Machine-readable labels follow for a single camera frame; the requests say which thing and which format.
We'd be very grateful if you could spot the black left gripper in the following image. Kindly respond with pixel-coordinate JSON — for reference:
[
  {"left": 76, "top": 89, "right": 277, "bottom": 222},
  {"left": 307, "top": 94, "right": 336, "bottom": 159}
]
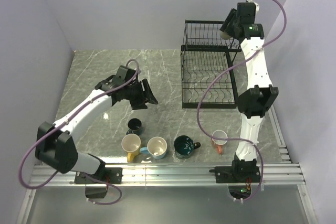
[{"left": 124, "top": 78, "right": 158, "bottom": 110}]

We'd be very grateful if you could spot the beige ceramic mug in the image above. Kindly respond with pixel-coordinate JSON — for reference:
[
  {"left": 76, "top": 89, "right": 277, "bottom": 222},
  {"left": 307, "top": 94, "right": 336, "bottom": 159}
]
[{"left": 219, "top": 30, "right": 232, "bottom": 40}]

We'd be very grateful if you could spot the dark blue ceramic mug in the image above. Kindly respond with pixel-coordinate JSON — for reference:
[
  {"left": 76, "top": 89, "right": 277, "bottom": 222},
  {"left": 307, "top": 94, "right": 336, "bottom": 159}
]
[{"left": 126, "top": 118, "right": 143, "bottom": 136}]

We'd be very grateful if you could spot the pink ceramic mug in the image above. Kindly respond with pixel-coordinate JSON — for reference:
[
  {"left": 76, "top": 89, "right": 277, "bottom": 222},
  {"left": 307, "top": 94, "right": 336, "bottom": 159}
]
[{"left": 211, "top": 130, "right": 228, "bottom": 155}]

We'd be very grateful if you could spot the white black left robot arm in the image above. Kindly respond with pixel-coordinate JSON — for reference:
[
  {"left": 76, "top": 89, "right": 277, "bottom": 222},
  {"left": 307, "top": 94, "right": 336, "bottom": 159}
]
[{"left": 35, "top": 74, "right": 158, "bottom": 183}]

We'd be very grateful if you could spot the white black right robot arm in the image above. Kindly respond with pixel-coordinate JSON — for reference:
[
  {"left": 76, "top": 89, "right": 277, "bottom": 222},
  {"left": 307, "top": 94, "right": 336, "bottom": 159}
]
[{"left": 218, "top": 2, "right": 279, "bottom": 183}]

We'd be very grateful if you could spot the yellow ceramic mug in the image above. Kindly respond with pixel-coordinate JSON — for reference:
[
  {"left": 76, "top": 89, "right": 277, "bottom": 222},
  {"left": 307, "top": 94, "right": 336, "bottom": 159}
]
[{"left": 121, "top": 134, "right": 141, "bottom": 163}]

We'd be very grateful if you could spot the light blue ceramic mug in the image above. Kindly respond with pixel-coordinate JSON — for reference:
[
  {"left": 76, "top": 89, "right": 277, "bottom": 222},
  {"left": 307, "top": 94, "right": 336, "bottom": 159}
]
[{"left": 140, "top": 136, "right": 167, "bottom": 159}]

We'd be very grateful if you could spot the dark green ceramic mug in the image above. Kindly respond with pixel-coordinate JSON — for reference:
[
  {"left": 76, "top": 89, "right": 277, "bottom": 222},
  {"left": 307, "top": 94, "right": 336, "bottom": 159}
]
[{"left": 173, "top": 135, "right": 201, "bottom": 159}]

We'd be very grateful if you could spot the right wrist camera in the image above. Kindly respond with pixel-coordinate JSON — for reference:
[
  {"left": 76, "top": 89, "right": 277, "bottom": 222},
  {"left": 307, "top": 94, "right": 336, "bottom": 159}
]
[{"left": 246, "top": 0, "right": 260, "bottom": 13}]

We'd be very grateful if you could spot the black wire dish rack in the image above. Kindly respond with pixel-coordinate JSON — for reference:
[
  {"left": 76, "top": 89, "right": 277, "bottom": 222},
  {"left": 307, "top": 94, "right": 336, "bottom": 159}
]
[{"left": 180, "top": 20, "right": 241, "bottom": 109}]

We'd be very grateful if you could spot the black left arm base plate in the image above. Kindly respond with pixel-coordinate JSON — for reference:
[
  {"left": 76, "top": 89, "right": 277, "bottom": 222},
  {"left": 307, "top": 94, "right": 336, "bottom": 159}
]
[{"left": 74, "top": 167, "right": 123, "bottom": 184}]

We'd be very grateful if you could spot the black box under rail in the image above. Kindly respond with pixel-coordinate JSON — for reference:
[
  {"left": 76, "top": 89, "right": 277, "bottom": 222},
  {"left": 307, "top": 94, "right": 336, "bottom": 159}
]
[{"left": 85, "top": 186, "right": 108, "bottom": 199}]

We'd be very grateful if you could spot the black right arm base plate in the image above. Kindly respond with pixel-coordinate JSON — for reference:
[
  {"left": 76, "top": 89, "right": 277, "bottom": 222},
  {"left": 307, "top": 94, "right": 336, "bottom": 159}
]
[{"left": 209, "top": 166, "right": 261, "bottom": 184}]

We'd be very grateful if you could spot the aluminium mounting rail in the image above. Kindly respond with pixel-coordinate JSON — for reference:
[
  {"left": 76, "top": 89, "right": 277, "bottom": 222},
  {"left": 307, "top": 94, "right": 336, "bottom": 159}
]
[{"left": 29, "top": 163, "right": 306, "bottom": 187}]

